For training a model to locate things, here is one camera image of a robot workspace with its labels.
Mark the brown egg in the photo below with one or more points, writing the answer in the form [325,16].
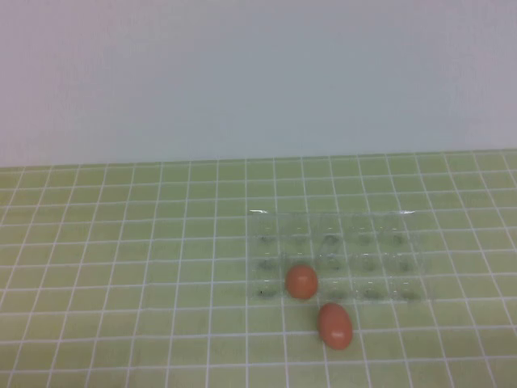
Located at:
[334,326]
[301,282]

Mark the clear plastic egg tray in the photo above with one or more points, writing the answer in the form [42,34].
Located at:
[363,242]

